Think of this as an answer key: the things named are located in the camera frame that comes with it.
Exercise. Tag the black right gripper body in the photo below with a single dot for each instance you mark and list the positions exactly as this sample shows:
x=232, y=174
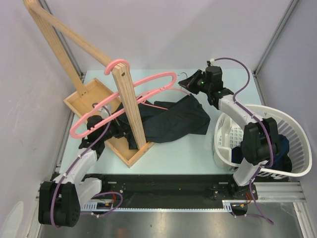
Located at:
x=205, y=87

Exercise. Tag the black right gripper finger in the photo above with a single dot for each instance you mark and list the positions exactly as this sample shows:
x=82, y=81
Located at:
x=193, y=88
x=192, y=79

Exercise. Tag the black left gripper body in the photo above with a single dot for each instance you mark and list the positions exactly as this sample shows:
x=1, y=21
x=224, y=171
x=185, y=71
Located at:
x=115, y=129

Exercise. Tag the dark green shorts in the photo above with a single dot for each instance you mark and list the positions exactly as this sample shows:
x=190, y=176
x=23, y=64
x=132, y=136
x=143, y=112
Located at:
x=169, y=121

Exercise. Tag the navy blue shorts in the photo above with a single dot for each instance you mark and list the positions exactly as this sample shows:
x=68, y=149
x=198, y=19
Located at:
x=281, y=161

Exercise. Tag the wooden rack post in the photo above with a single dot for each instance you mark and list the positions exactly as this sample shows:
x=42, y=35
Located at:
x=120, y=72

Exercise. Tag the pink hanger with green shorts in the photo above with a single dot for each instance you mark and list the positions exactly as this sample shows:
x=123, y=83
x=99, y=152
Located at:
x=172, y=94

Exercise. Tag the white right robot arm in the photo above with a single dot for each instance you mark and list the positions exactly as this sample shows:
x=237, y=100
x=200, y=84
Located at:
x=260, y=138

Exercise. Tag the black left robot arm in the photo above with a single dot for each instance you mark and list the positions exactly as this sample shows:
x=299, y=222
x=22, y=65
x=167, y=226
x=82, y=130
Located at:
x=71, y=178

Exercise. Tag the white laundry basket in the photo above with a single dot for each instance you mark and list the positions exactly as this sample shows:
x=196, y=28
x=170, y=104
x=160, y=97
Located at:
x=295, y=159

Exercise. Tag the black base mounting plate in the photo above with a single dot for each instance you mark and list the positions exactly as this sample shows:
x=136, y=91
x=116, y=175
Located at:
x=175, y=192

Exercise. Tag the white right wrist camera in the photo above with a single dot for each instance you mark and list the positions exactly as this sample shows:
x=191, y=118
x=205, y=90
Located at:
x=211, y=62

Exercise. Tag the aluminium rail with cable duct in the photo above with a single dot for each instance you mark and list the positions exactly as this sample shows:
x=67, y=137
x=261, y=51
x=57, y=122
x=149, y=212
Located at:
x=267, y=192

